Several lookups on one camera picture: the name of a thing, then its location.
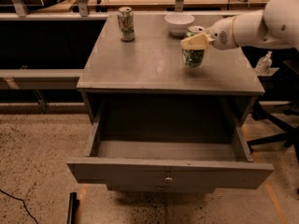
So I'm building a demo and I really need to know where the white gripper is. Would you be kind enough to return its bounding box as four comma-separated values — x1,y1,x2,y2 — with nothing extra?
180,17,238,50

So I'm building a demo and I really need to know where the dark green soda can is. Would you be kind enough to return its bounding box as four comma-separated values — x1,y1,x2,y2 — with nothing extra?
182,25,205,67

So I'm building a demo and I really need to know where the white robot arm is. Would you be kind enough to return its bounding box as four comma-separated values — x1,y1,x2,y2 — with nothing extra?
181,0,299,50

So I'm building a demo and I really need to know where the white green soda can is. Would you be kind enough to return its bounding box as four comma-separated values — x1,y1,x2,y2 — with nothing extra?
118,7,135,41

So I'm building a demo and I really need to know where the open grey top drawer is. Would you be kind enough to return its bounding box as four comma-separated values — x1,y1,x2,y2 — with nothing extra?
67,96,274,192

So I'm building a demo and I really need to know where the round metal drawer knob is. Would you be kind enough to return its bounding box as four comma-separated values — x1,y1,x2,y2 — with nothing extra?
164,176,173,184

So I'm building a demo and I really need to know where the white ceramic bowl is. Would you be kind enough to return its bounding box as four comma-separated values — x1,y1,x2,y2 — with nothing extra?
164,12,194,36

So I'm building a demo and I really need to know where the grey wooden cabinet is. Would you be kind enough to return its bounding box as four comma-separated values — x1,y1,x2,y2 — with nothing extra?
76,13,265,194

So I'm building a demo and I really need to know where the black bar on floor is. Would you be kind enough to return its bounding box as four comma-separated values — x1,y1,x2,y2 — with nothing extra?
67,192,78,224

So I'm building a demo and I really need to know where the grey metal shelf rail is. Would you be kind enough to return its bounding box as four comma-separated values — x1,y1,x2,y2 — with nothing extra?
0,69,83,90

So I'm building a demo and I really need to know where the black floor cable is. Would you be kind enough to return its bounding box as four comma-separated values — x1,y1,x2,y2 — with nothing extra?
0,187,41,224

